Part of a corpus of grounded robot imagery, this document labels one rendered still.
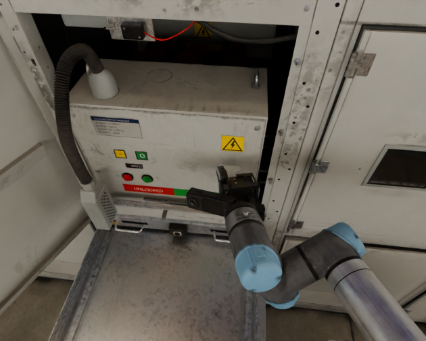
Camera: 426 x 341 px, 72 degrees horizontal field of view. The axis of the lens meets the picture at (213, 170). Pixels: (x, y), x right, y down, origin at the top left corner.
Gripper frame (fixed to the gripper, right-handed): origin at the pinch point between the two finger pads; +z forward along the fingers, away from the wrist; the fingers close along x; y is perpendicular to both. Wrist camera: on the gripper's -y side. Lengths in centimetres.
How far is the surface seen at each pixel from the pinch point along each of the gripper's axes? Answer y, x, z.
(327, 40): 21.6, 31.6, -6.9
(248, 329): 4.7, -44.1, -20.4
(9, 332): -114, -117, 37
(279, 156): 18.1, -0.1, 2.8
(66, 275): -83, -98, 55
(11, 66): -46, 27, 12
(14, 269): -65, -31, 3
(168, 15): -8.6, 36.8, 0.2
